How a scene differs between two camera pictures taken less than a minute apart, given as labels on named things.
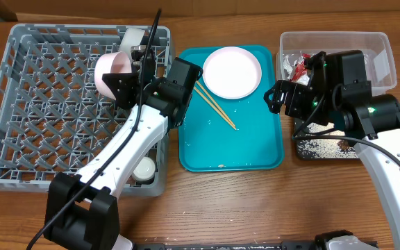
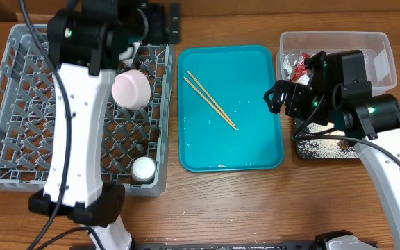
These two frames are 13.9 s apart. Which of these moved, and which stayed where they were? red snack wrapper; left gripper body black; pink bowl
Moved: left gripper body black; pink bowl
Stayed: red snack wrapper
